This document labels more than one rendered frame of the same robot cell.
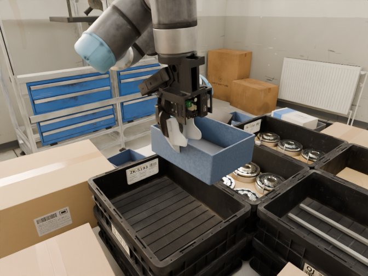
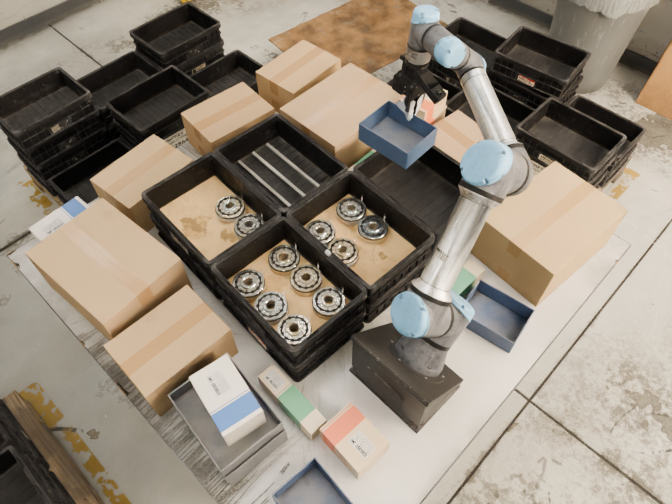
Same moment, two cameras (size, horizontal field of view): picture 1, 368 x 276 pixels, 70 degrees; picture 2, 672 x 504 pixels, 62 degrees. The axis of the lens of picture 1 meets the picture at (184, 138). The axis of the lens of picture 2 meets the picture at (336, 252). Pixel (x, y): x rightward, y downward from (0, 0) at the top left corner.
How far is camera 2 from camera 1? 214 cm
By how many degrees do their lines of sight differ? 99
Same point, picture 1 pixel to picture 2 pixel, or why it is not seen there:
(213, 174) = (386, 112)
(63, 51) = not seen: outside the picture
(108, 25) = not seen: hidden behind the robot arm
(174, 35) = not seen: hidden behind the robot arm
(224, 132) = (379, 140)
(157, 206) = (429, 209)
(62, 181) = (522, 199)
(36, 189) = (537, 188)
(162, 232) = (417, 186)
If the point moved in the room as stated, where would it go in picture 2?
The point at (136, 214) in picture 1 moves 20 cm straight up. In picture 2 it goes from (444, 200) to (454, 160)
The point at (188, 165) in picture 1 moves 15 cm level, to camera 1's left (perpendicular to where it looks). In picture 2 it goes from (402, 119) to (447, 117)
